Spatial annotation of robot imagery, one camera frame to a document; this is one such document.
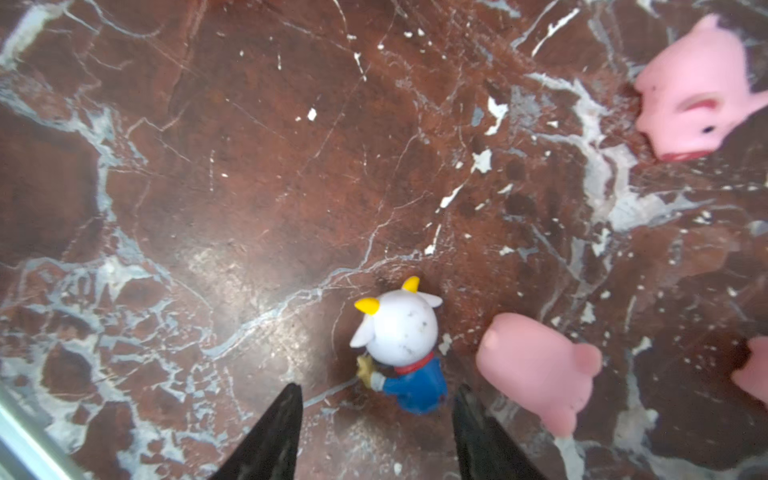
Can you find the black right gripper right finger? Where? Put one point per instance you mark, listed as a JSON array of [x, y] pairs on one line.
[[484, 449]]

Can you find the pink pig toy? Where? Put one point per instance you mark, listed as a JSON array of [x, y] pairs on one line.
[[540, 369], [752, 377], [695, 93]]

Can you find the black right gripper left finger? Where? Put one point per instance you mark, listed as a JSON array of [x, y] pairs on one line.
[[269, 451]]

